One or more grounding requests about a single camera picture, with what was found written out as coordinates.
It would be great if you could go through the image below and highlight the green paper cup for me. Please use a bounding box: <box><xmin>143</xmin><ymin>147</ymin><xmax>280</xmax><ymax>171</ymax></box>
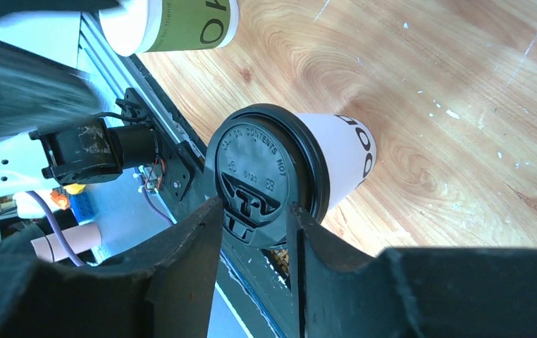
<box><xmin>99</xmin><ymin>0</ymin><xmax>240</xmax><ymax>56</ymax></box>

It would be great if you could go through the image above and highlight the white paper cup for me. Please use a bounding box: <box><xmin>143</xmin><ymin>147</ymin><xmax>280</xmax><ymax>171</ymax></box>
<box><xmin>295</xmin><ymin>113</ymin><xmax>377</xmax><ymax>209</ymax></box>

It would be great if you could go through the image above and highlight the black cup lid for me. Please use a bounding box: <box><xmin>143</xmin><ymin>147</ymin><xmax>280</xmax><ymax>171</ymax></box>
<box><xmin>204</xmin><ymin>104</ymin><xmax>331</xmax><ymax>250</ymax></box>

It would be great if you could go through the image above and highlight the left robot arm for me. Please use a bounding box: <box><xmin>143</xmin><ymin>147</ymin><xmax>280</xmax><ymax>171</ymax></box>
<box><xmin>0</xmin><ymin>40</ymin><xmax>158</xmax><ymax>196</ymax></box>

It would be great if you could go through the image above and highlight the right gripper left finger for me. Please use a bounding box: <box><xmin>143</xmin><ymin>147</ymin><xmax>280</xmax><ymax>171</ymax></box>
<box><xmin>0</xmin><ymin>197</ymin><xmax>223</xmax><ymax>337</ymax></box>

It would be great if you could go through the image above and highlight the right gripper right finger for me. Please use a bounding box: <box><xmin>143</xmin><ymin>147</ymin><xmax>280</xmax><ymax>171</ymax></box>
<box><xmin>287</xmin><ymin>204</ymin><xmax>537</xmax><ymax>337</ymax></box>

